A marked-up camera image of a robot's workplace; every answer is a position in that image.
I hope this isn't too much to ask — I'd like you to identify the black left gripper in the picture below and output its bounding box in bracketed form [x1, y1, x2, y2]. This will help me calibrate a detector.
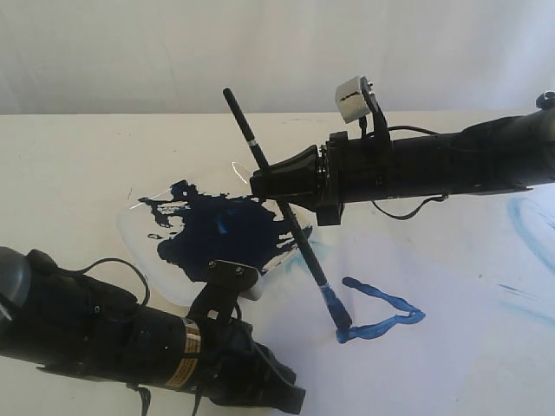
[173, 318, 306, 410]

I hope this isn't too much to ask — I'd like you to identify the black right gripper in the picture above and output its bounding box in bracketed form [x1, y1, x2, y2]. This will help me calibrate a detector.
[250, 110, 393, 225]

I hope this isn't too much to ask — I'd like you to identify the black paintbrush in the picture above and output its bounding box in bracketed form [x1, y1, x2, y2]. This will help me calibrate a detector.
[222, 88, 352, 331]

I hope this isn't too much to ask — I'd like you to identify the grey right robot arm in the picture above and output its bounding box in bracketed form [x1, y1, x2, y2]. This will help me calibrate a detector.
[250, 91, 554, 226]

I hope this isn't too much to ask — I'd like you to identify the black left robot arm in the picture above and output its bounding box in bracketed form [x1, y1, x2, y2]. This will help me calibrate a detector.
[1, 247, 305, 414]

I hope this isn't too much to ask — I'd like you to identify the white square paint plate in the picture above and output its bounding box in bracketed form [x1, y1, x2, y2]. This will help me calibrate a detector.
[117, 161, 300, 307]

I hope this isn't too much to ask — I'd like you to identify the white paper sheet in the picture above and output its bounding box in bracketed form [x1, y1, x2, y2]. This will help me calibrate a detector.
[242, 233, 554, 415]

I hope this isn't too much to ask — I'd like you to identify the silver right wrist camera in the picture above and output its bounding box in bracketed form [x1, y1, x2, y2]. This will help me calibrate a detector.
[335, 76, 377, 124]

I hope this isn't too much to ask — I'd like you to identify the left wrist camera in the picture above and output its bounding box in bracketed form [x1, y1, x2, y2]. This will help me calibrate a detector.
[199, 260, 264, 301]

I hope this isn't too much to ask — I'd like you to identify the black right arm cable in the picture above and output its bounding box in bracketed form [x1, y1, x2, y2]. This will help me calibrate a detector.
[357, 116, 452, 220]

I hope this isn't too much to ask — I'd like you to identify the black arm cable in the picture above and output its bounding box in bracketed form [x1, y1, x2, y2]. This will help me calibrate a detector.
[73, 257, 153, 307]
[357, 116, 452, 220]

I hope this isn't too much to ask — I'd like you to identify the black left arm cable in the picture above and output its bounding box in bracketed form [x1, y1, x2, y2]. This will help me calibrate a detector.
[73, 257, 153, 307]

